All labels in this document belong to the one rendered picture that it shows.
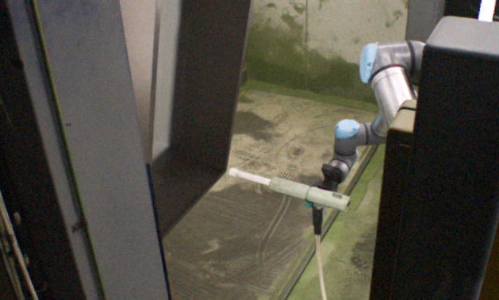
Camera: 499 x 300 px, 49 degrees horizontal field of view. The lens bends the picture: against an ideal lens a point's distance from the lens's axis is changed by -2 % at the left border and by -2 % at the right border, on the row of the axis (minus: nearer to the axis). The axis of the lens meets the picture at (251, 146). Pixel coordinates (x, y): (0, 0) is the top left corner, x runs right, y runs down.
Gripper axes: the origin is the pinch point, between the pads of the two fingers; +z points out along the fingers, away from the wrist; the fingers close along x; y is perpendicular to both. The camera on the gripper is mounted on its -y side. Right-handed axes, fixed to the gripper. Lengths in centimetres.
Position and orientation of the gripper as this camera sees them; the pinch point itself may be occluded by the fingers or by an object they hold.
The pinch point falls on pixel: (315, 202)
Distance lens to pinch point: 206.2
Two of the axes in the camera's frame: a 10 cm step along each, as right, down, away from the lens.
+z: -4.5, 5.4, -7.1
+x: -8.9, -2.3, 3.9
